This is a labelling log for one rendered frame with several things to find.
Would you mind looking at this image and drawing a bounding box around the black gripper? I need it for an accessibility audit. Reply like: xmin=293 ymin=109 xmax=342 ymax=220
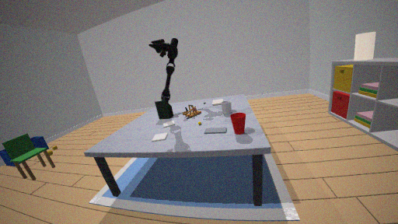
xmin=149 ymin=39 xmax=169 ymax=54

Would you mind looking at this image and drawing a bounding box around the white cup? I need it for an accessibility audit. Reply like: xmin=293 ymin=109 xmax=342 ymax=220
xmin=221 ymin=100 xmax=232 ymax=114

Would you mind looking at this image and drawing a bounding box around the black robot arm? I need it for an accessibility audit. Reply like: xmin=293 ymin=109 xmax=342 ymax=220
xmin=160 ymin=38 xmax=178 ymax=102

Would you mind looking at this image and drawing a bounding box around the cream flat rectangular block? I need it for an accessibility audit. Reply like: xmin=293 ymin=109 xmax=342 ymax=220
xmin=212 ymin=99 xmax=223 ymax=106

